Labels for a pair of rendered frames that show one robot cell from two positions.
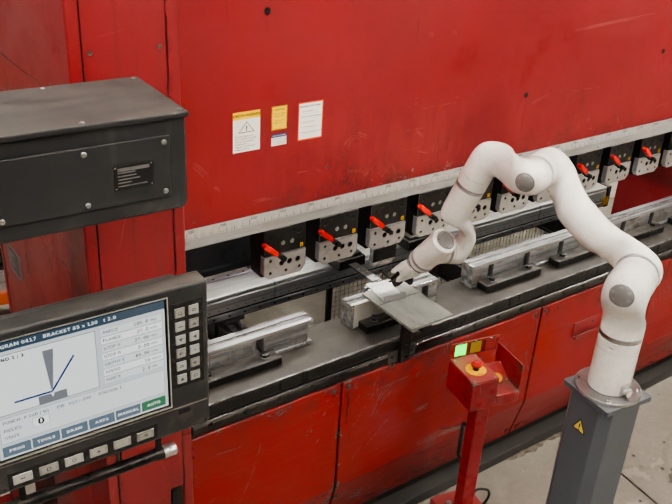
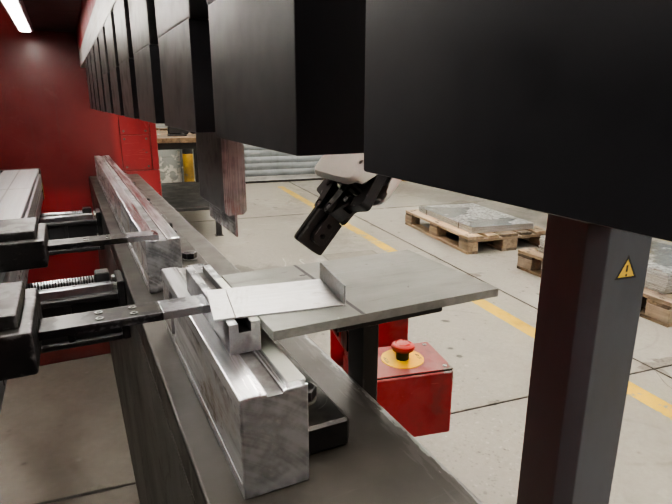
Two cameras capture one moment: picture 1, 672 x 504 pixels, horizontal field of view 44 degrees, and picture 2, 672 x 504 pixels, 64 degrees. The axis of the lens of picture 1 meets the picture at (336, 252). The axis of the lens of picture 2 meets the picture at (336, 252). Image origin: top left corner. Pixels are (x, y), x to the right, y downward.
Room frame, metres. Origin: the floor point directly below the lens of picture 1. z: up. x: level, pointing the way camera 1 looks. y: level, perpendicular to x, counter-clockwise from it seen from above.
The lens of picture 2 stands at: (2.34, 0.33, 1.20)
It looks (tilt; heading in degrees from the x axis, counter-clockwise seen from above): 16 degrees down; 281
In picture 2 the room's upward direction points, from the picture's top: straight up
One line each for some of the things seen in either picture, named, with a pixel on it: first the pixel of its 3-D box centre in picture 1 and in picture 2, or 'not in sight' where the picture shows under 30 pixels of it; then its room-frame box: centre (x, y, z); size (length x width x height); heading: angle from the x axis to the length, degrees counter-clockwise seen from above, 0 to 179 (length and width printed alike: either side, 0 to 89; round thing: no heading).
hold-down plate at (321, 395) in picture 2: (396, 316); (271, 370); (2.52, -0.23, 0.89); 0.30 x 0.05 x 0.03; 127
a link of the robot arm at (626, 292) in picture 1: (626, 302); not in sight; (1.99, -0.80, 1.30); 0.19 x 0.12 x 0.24; 148
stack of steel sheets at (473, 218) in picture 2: not in sight; (472, 216); (2.00, -4.72, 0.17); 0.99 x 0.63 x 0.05; 118
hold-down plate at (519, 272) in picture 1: (509, 277); (180, 254); (2.86, -0.68, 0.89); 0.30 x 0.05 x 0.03; 127
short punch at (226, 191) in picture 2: (382, 252); (220, 177); (2.55, -0.16, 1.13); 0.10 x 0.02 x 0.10; 127
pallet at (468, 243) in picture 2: not in sight; (471, 226); (2.00, -4.72, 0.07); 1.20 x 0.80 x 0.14; 118
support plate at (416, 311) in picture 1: (406, 304); (355, 285); (2.43, -0.25, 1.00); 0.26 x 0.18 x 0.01; 37
